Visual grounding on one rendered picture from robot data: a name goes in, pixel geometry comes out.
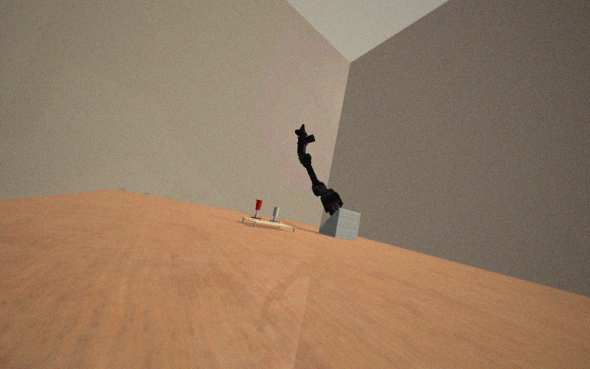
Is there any tan board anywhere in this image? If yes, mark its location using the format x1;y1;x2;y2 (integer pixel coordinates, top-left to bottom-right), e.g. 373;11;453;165
242;199;295;233

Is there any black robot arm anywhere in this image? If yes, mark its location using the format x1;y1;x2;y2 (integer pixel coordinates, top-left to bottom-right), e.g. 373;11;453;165
297;135;343;216

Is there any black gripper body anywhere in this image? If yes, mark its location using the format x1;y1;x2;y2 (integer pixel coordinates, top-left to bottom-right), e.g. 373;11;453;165
295;129;307;146

